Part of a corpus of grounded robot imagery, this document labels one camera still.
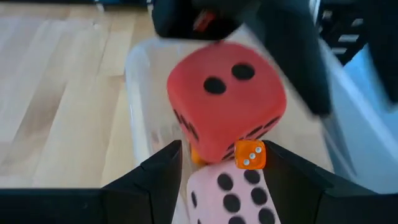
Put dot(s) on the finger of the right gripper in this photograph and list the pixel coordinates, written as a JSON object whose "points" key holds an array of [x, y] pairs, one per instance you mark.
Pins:
{"points": [[292, 46]]}

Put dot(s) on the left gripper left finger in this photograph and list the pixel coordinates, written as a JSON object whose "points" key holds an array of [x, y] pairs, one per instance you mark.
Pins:
{"points": [[124, 202]]}

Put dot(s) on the large pink foam dice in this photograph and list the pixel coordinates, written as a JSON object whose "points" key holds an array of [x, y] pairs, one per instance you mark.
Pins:
{"points": [[205, 186]]}

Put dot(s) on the clear plastic storage bin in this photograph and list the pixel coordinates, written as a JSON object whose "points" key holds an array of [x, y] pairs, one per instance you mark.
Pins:
{"points": [[143, 109]]}

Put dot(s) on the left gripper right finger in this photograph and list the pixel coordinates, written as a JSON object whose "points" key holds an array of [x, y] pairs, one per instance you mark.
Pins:
{"points": [[311, 202]]}

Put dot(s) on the large orange foam dice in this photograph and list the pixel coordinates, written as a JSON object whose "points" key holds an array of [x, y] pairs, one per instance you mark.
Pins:
{"points": [[197, 157]]}

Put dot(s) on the large red foam dice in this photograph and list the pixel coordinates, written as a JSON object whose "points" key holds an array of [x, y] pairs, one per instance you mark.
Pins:
{"points": [[224, 118]]}

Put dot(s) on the small translucent orange dice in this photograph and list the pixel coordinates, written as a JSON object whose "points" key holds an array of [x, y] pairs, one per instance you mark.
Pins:
{"points": [[242, 149]]}

